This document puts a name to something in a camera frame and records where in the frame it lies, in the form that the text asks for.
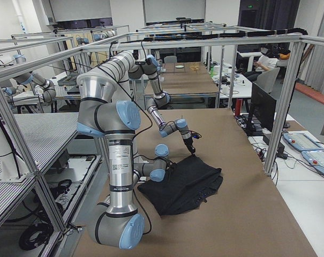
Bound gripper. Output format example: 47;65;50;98
180;131;202;156
166;160;177;173

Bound black graphic t-shirt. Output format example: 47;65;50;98
138;155;223;216

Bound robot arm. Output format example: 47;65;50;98
128;55;199;155
77;51;145;250

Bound black computer monitor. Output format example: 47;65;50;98
245;83;276;136

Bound robot teach pendant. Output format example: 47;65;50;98
301;150;324;175
282;133;323;152

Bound seated person in white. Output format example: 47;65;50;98
243;45;278;81

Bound aluminium cage frame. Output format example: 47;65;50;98
0;27;324;226

